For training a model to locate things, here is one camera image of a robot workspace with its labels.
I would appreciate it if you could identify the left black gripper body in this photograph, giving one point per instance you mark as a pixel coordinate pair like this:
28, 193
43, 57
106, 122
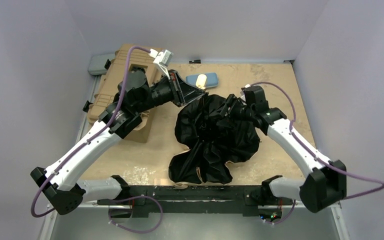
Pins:
176, 90

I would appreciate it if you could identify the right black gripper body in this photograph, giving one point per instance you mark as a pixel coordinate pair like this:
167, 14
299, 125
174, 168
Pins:
231, 107

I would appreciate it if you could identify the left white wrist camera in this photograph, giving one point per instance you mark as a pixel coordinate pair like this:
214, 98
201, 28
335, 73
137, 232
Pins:
161, 60

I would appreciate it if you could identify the beige umbrella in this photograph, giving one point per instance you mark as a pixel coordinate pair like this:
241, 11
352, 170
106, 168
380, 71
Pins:
212, 143

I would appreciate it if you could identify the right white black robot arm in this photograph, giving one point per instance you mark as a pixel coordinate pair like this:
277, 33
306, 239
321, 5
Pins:
325, 180

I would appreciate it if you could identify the grey metal corner box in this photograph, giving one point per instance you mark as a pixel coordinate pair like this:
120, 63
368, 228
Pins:
99, 64

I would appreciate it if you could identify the blue umbrella sleeve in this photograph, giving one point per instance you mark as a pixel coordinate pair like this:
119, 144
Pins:
203, 80

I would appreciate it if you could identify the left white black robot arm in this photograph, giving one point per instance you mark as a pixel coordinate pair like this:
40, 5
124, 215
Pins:
61, 182

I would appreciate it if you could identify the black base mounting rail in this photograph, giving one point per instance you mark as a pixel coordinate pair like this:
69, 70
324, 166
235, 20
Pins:
212, 199

